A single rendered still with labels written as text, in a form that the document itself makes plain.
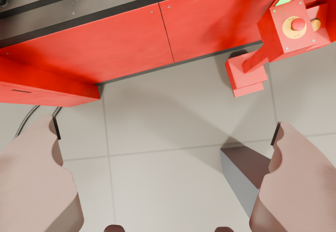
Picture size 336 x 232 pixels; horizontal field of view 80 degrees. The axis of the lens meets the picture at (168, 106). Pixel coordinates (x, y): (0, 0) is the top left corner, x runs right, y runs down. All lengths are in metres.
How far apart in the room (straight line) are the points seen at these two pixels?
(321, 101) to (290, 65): 0.31
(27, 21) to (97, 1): 0.23
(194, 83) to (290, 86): 0.65
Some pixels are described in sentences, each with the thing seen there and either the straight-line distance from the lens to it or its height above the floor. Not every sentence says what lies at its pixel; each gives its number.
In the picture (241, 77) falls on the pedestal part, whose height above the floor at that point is 0.12.
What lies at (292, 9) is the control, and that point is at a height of 0.78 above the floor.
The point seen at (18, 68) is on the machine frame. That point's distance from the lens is 1.01.
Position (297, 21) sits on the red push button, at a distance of 0.77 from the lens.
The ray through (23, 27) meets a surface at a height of 0.87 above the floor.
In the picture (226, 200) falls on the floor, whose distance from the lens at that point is 1.58.
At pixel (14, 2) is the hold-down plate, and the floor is 0.90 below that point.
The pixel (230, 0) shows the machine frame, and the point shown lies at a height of 0.72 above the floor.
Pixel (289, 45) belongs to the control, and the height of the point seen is 0.78.
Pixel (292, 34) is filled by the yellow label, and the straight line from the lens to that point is 0.78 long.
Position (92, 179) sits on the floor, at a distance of 1.67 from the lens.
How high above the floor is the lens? 1.44
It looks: 84 degrees down
